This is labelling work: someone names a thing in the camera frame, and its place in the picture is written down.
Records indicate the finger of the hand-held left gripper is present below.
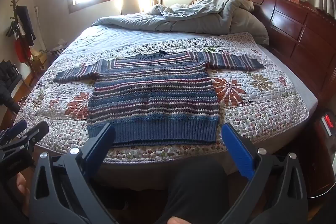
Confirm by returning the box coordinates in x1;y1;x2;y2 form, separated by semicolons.
0;119;28;144
0;121;50;159

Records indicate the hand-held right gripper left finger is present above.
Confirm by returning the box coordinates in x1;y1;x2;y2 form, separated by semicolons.
28;122;118;224

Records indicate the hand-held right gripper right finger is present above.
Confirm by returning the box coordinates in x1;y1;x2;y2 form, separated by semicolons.
218;122;309;224

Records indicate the striped blue knit sweater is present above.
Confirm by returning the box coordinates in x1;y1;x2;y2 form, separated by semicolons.
52;50;265;147

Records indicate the person's left hand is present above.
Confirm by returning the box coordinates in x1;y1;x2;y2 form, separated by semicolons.
15;174;30;214

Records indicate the floral quilted blanket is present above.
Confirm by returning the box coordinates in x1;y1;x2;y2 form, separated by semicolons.
13;32;310;164

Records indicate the black jacket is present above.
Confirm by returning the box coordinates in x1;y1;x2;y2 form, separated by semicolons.
0;59;22;115

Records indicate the person's leg in dark pants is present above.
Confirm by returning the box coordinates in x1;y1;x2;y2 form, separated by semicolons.
155;158;231;224

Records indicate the wooden coat rack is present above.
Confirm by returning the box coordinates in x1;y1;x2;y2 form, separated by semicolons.
7;0;40;86

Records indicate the yellow box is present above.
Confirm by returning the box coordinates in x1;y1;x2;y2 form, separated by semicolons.
29;49;48;63

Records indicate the red hanging garment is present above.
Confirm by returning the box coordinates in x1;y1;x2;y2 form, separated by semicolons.
14;39;32;64

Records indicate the basket with white tissue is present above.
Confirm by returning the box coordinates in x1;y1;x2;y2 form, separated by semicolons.
49;38;69;57

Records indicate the black hanging garment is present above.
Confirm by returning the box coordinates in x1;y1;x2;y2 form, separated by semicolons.
16;6;37;47

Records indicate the grey pillow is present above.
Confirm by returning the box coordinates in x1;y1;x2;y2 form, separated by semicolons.
230;7;270;46

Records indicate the dark wooden headboard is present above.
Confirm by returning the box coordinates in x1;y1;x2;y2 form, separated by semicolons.
222;0;336;110

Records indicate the grey crumpled duvet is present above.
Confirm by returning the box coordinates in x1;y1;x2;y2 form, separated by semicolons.
91;0;255;33

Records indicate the power strip with red switch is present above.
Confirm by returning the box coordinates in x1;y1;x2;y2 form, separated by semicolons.
321;112;336;134

